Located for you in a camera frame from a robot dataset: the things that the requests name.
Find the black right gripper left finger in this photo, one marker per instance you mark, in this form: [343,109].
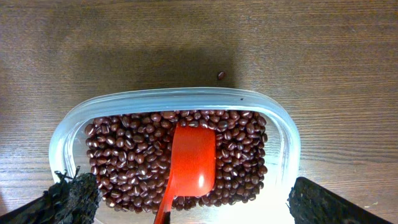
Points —
[70,200]

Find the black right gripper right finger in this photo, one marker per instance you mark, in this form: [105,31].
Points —
[312,203]

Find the red plastic measuring scoop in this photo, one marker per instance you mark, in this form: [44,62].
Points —
[192,167]

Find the clear plastic food container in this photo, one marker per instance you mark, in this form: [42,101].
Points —
[67,149]

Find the red adzuki beans pile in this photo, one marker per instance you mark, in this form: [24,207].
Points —
[130,156]

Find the stray red bean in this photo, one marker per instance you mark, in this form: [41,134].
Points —
[221,75]

